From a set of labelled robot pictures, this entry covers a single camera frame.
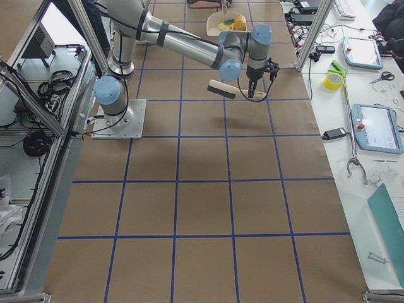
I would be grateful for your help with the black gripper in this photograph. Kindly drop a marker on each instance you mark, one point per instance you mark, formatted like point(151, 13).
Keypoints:
point(254, 72)

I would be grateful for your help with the beige plastic dustpan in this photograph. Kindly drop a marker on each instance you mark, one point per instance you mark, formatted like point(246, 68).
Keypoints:
point(219, 17)

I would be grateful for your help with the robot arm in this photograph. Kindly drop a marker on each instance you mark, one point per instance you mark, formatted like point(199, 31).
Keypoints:
point(241, 57)

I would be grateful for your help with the pink bin with black bag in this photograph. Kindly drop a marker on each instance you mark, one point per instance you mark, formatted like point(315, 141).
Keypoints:
point(204, 3)

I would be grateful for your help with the yellow potato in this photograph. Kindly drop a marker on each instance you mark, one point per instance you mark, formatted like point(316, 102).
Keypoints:
point(239, 23)

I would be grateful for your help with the green yellow sponge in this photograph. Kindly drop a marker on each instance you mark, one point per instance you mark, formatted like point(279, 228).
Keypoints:
point(226, 25)

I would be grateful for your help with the yellow tape roll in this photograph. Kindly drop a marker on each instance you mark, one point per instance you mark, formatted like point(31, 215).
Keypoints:
point(333, 81)

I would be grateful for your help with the metal reacher grabber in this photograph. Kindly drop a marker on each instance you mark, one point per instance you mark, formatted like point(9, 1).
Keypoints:
point(353, 161)

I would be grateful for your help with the green plastic clamp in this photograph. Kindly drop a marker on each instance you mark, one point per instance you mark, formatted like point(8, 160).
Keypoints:
point(338, 68)

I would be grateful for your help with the black power adapter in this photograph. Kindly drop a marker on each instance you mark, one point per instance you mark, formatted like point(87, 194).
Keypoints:
point(334, 134)

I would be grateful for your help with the far teach pendant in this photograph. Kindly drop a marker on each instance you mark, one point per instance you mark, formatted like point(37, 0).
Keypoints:
point(361, 53)

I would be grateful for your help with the teach pendant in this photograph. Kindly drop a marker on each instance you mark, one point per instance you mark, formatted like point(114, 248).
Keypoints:
point(361, 53)
point(375, 128)

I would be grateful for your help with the black scissors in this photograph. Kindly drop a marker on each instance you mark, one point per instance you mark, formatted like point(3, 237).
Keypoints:
point(385, 76)

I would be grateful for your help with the near teach pendant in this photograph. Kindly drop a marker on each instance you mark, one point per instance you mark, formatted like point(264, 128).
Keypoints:
point(375, 128)

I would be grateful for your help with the teal folder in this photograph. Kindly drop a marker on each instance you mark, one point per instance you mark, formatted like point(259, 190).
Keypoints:
point(388, 214)

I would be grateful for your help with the grey control box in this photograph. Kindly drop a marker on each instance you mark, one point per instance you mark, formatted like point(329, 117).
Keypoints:
point(41, 46)

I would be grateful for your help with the white crumpled cloth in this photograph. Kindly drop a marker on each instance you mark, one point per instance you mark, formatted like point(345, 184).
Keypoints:
point(11, 215)

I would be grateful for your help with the aluminium frame post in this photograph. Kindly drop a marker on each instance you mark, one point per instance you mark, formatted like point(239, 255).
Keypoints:
point(317, 24)

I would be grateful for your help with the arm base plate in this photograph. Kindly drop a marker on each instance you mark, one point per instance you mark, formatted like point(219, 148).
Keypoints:
point(121, 127)

